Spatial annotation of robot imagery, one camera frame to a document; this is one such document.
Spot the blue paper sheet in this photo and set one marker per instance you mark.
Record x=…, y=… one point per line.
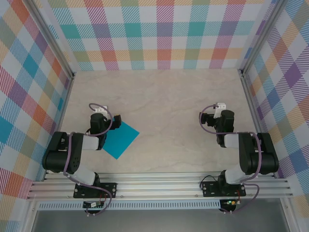
x=120, y=142

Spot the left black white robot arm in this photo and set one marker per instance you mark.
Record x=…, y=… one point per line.
x=60, y=157

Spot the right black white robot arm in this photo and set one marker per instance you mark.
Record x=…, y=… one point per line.
x=263, y=157

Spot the circuit board with green light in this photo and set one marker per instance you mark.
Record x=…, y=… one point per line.
x=230, y=202

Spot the small black circuit board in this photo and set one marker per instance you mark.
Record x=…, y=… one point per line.
x=93, y=205

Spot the grey metal shelf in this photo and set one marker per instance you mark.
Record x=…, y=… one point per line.
x=157, y=221

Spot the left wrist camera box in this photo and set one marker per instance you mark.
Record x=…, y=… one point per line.
x=101, y=109

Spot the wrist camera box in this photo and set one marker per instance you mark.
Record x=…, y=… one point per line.
x=101, y=109
x=220, y=107

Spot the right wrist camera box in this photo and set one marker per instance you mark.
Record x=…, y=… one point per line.
x=220, y=107

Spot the aluminium table side rail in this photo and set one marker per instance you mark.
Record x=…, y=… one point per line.
x=60, y=120
x=253, y=108

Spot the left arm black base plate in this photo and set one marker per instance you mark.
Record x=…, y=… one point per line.
x=111, y=189

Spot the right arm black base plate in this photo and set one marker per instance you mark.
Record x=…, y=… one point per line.
x=208, y=189

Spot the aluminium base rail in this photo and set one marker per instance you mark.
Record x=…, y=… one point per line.
x=157, y=186

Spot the aluminium frame post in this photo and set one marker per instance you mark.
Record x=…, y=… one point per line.
x=260, y=36
x=51, y=36

